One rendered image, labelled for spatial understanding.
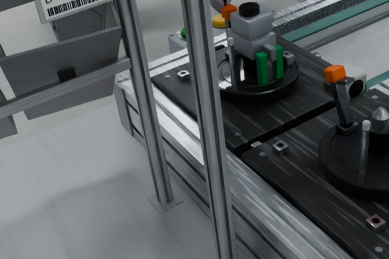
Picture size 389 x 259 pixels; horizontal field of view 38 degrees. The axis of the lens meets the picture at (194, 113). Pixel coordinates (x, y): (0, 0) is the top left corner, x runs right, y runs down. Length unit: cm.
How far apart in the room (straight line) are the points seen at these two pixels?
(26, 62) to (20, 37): 83
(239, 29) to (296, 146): 20
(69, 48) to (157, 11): 82
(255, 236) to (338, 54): 46
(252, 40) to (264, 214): 27
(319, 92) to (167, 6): 68
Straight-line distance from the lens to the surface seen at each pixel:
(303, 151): 75
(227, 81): 86
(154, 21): 138
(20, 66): 63
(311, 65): 92
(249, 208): 69
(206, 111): 56
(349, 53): 107
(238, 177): 74
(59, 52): 62
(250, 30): 82
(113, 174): 92
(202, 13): 52
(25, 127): 110
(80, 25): 130
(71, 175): 95
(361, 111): 82
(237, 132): 78
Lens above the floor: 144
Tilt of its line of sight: 35 degrees down
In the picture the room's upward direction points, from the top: 8 degrees counter-clockwise
